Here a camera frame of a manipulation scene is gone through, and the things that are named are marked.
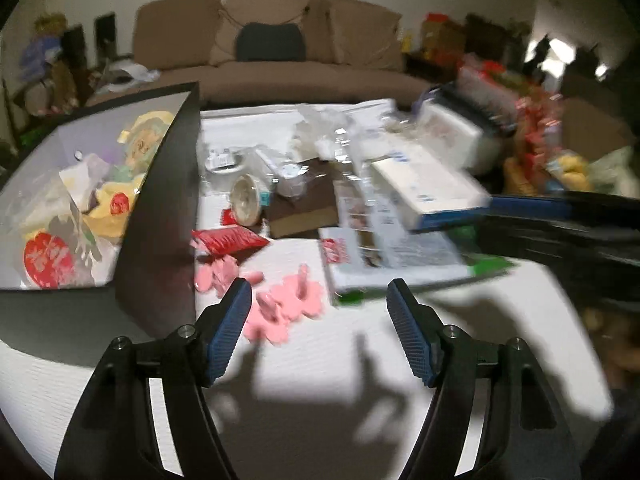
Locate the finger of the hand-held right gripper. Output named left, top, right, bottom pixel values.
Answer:
left=487, top=191, right=640, bottom=222
left=475, top=220, right=591, bottom=273

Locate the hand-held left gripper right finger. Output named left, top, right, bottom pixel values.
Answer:
left=387, top=278, right=583, bottom=480

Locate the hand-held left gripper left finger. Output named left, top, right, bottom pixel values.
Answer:
left=54, top=277, right=253, bottom=480

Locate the pile of pink foam pieces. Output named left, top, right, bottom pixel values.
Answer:
left=194, top=255, right=326, bottom=348

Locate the white and blue carton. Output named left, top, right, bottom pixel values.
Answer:
left=367, top=155, right=493, bottom=233

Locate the black storage box white inside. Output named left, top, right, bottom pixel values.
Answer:
left=0, top=81, right=202, bottom=366

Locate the printed booklet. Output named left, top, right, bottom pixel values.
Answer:
left=320, top=180, right=481, bottom=296

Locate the red foil packet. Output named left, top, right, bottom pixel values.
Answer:
left=191, top=225, right=271, bottom=261

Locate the brown cardboard box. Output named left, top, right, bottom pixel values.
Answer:
left=560, top=95, right=636, bottom=161

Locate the white tissue box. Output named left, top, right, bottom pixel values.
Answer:
left=415, top=100, right=501, bottom=173

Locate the brown flat box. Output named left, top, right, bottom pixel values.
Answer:
left=262, top=157, right=341, bottom=238

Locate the white tape roll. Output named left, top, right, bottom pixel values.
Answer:
left=205, top=147, right=251, bottom=191

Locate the yellow packet with red label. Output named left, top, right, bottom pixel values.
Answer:
left=82, top=180, right=146, bottom=238

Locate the clear bag with red round label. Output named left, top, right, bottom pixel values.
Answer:
left=22, top=227, right=101, bottom=291

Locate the orange cardboard box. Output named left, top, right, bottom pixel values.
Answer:
left=420, top=12, right=466, bottom=56

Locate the green and yellow printed packet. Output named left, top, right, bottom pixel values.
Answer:
left=117, top=110, right=176, bottom=181

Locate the crumpled clear plastic bag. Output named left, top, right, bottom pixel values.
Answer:
left=290, top=102, right=401, bottom=171

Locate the brown sofa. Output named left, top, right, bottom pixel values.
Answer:
left=85, top=0, right=436, bottom=106

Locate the tan sofa pillow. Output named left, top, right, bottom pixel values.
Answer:
left=320, top=0, right=403, bottom=72
left=209, top=0, right=313, bottom=66

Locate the white plastic bag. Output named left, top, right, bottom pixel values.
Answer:
left=95, top=59, right=161, bottom=92

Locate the dark cushion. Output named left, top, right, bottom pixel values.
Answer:
left=236, top=22, right=307, bottom=61

